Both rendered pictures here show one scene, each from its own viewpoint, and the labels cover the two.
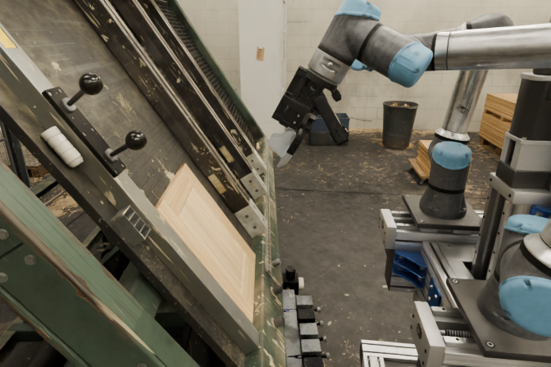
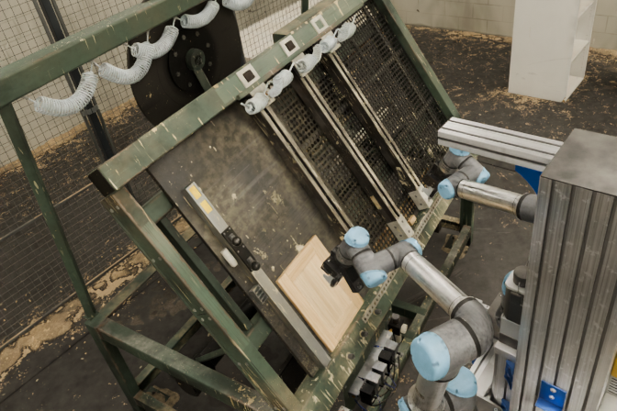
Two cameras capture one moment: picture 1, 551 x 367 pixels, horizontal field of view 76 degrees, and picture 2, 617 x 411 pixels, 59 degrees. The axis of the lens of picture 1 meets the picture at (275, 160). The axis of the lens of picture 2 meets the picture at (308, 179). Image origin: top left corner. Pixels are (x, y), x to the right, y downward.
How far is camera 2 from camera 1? 1.55 m
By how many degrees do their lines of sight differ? 37
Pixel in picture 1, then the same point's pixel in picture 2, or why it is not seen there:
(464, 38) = (411, 268)
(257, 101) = (537, 28)
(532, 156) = (510, 328)
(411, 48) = (366, 274)
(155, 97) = (303, 182)
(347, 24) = (345, 246)
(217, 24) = not seen: outside the picture
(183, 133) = (321, 206)
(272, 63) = not seen: outside the picture
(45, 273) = (214, 323)
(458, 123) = not seen: hidden behind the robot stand
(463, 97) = not seen: hidden behind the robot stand
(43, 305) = (214, 331)
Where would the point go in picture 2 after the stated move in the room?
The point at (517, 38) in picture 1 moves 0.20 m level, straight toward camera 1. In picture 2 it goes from (426, 284) to (367, 312)
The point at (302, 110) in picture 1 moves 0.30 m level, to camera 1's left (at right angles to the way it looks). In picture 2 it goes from (332, 271) to (265, 247)
